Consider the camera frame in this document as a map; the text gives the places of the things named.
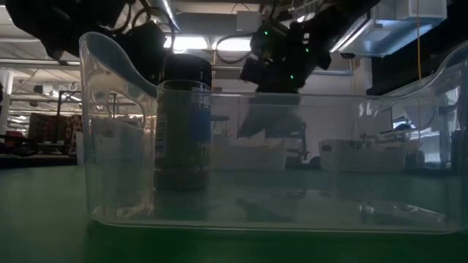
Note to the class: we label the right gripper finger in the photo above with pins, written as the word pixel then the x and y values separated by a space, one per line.
pixel 254 124

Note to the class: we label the black-lid spice jar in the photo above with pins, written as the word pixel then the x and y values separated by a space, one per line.
pixel 183 146

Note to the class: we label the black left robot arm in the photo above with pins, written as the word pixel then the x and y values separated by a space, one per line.
pixel 55 22

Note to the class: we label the white plastic bin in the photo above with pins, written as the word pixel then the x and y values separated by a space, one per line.
pixel 362 155
pixel 248 157

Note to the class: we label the bright ceiling light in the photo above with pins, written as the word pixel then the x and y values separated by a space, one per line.
pixel 190 43

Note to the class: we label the white ceiling box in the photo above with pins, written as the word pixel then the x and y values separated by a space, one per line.
pixel 248 21

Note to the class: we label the large clear plastic bin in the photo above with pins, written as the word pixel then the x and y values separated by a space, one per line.
pixel 292 204

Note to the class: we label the frosted clear plastic bin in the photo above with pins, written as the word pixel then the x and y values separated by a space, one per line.
pixel 120 146

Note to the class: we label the grey horizontal ceiling pipe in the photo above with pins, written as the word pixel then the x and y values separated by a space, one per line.
pixel 36 63

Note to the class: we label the background shelf with boxes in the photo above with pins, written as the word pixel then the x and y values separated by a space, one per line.
pixel 55 128

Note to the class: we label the black wall monitor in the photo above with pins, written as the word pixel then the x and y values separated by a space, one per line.
pixel 292 128

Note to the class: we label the silver ceiling duct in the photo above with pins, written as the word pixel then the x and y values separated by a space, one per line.
pixel 168 11

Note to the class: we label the white ceiling duct unit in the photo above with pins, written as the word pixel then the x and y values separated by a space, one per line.
pixel 391 29

